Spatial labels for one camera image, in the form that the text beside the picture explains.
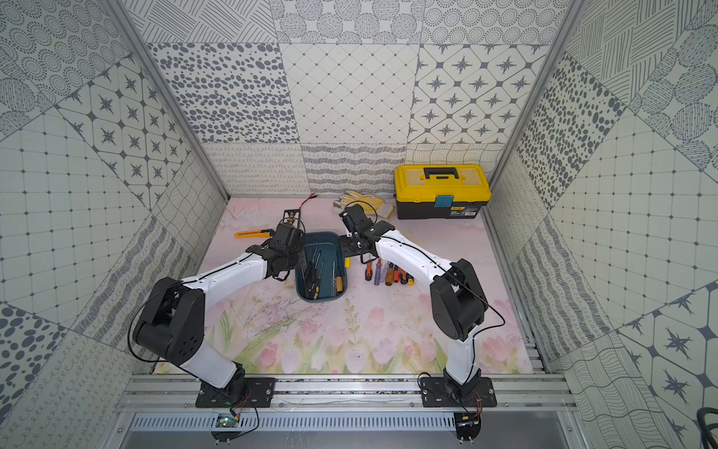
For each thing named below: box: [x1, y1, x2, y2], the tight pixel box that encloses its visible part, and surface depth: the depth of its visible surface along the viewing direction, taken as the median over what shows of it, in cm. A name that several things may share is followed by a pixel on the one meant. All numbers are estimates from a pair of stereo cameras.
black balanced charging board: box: [282, 208, 302, 229], surface depth 116 cm
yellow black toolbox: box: [393, 163, 493, 220], surface depth 106 cm
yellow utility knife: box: [233, 229, 273, 239], surface depth 110 cm
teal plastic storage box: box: [295, 231, 348, 304], surface depth 95 cm
